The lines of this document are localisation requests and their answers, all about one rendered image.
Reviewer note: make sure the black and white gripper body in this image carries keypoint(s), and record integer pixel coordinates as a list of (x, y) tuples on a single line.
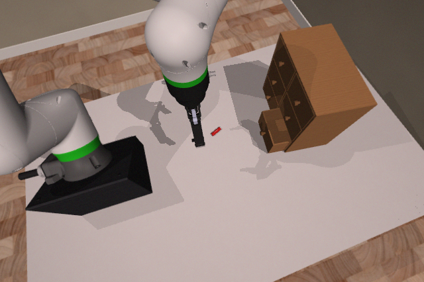
[(192, 104)]

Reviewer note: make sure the red cylinder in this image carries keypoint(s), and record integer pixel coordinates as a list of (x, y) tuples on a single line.
[(216, 131)]

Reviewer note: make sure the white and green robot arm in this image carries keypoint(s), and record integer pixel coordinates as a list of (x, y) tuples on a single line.
[(178, 35)]

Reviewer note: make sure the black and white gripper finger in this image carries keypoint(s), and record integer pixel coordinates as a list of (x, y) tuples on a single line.
[(195, 121)]

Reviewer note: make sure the brown wooden drawer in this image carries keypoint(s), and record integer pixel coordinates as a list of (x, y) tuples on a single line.
[(284, 61), (270, 96), (300, 102), (274, 130), (290, 117), (276, 81)]

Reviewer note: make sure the brown wooden chest of drawers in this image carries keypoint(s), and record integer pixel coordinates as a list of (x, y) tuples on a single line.
[(334, 87)]

